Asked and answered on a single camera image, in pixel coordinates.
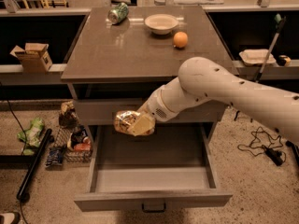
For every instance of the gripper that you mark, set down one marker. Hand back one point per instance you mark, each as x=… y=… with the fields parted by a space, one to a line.
x=154 y=106

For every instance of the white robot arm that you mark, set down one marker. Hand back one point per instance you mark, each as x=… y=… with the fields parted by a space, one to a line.
x=201 y=80

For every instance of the open grey drawer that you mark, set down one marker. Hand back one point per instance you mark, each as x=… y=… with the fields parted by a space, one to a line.
x=170 y=169

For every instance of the grey drawer cabinet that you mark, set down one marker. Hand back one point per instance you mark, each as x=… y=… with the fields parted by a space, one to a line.
x=128 y=61

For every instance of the green soda can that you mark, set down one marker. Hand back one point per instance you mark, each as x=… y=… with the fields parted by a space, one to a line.
x=118 y=13

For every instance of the brown snack bag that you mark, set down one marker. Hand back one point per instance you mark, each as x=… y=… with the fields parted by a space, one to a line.
x=68 y=117

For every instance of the orange fruit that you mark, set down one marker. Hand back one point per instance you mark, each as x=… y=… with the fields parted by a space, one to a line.
x=180 y=40

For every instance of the blue snack bag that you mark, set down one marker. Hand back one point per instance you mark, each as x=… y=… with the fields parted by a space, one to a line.
x=55 y=157

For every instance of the black floor pole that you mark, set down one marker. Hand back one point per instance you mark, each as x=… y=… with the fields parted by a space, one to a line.
x=23 y=195

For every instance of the white bowl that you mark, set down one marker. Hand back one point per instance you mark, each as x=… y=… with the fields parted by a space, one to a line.
x=161 y=24

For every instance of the green snack bag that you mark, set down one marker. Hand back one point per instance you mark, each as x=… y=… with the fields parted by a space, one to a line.
x=31 y=136

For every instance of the cardboard box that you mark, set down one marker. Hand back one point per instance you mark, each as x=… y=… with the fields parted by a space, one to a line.
x=34 y=58

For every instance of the white takeout tray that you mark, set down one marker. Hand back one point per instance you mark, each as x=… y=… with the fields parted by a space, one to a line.
x=252 y=57

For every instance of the black pole right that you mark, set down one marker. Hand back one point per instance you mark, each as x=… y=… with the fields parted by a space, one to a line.
x=295 y=150

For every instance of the yellow tape measure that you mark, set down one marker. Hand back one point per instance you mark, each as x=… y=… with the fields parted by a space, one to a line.
x=284 y=60

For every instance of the white shoe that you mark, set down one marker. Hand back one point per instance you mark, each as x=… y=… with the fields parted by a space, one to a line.
x=9 y=218

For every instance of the grabber reach tool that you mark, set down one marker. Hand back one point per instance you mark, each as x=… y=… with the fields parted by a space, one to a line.
x=279 y=22

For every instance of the wire basket with snacks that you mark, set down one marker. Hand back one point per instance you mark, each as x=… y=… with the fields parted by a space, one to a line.
x=76 y=144

